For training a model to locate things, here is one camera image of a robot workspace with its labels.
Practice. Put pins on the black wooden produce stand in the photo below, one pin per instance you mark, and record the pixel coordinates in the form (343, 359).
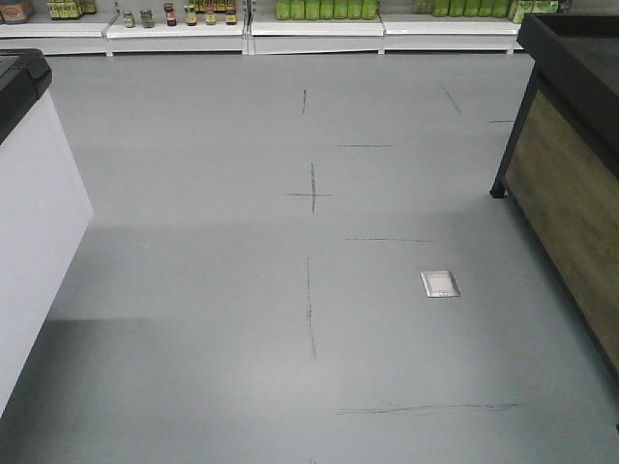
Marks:
(560, 164)

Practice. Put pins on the white store shelving unit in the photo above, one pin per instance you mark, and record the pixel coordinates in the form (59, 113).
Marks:
(257, 32)

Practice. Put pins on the green-lid glass jar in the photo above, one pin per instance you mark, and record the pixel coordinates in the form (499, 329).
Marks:
(128, 19)

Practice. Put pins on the yellow-label sauce jar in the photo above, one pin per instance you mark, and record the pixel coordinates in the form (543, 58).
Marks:
(190, 14)

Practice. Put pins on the red-lid sauce jar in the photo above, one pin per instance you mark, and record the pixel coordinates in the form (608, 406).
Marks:
(169, 14)

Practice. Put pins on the row of green bottles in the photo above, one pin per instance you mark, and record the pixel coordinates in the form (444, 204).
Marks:
(325, 9)

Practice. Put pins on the metal floor socket plate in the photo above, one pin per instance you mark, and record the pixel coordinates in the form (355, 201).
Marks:
(440, 284)

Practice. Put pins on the dark-lid glass jar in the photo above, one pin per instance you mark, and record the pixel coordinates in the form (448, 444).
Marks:
(146, 18)

